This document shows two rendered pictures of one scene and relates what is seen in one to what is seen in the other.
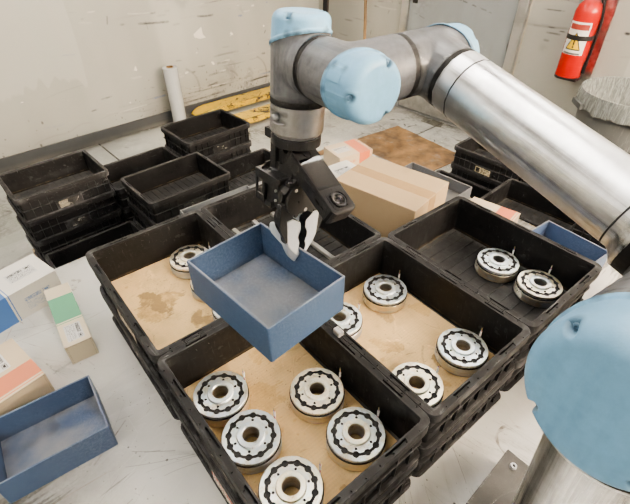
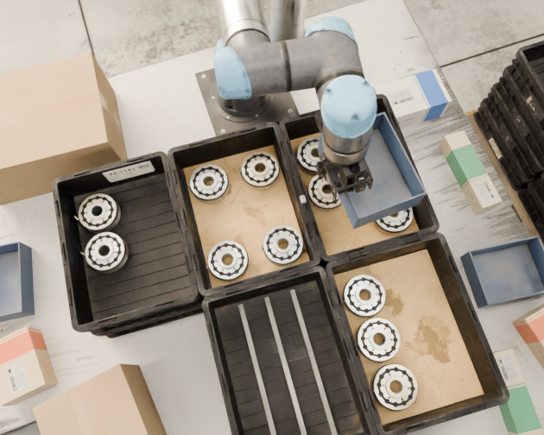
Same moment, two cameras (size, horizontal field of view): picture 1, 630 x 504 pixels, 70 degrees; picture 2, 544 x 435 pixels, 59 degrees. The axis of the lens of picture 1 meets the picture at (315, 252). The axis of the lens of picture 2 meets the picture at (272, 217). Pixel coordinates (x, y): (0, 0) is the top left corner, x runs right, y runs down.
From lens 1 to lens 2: 1.08 m
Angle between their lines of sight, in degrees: 68
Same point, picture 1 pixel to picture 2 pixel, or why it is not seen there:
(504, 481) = (234, 127)
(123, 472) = (455, 235)
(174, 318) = (417, 314)
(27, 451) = (523, 275)
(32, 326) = not seen: outside the picture
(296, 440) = not seen: hidden behind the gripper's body
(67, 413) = (500, 297)
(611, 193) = not seen: outside the picture
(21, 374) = (543, 325)
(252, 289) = (374, 189)
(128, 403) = not seen: hidden behind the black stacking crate
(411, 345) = (237, 208)
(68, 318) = (515, 389)
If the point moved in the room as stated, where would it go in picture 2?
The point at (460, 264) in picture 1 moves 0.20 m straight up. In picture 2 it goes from (132, 274) to (105, 255)
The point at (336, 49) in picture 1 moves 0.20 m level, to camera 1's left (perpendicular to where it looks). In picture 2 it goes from (345, 42) to (480, 88)
